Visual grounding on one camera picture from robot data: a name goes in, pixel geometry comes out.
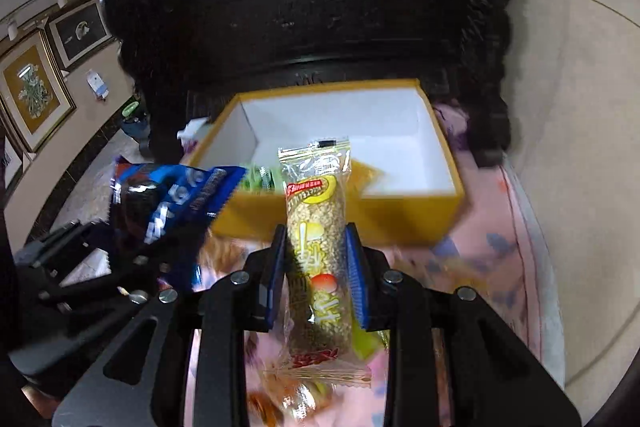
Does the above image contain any yellow shoe box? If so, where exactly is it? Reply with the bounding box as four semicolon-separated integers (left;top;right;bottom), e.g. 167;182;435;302
182;78;468;249

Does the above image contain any oat bar yellow clear wrapper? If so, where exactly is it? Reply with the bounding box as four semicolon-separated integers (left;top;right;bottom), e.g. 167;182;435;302
265;138;371;387

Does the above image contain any blue cookie packet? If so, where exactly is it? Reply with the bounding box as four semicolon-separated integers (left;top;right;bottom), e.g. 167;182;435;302
107;156;246;291

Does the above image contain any white wall thermostat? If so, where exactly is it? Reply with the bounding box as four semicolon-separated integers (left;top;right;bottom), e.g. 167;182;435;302
86;70;110;101

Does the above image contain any green clear snack bag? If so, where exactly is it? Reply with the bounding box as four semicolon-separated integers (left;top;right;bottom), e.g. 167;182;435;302
240;164;282;193

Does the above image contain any dark framed picture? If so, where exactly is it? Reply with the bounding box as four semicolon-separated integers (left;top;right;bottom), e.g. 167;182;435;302
46;0;113;72

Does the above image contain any gold framed picture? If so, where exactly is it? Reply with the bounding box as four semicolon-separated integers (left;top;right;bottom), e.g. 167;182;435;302
1;29;76;154

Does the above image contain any pink floral tablecloth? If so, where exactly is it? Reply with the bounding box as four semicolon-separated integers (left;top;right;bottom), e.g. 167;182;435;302
184;103;566;427

